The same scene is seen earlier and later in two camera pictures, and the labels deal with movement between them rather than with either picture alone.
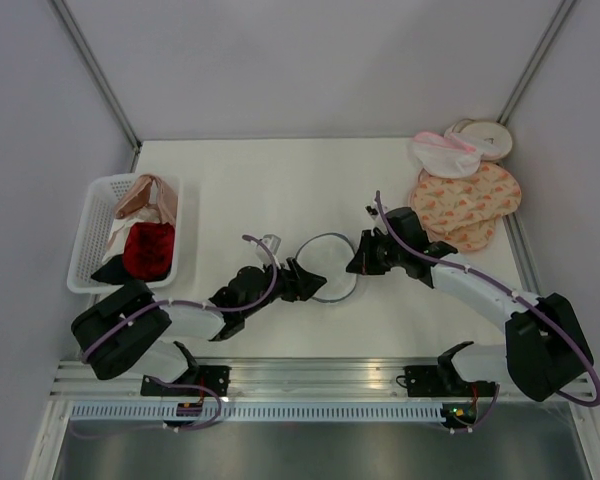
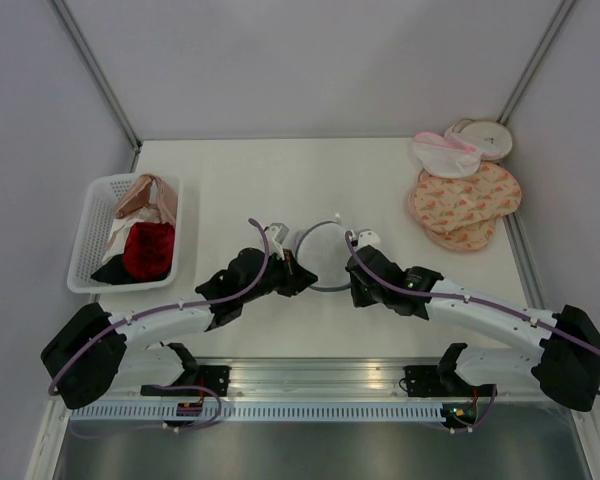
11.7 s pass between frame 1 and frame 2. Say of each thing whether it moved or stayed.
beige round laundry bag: stayed
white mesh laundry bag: moved
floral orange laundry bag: stayed
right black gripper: moved
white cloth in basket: stayed
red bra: stayed
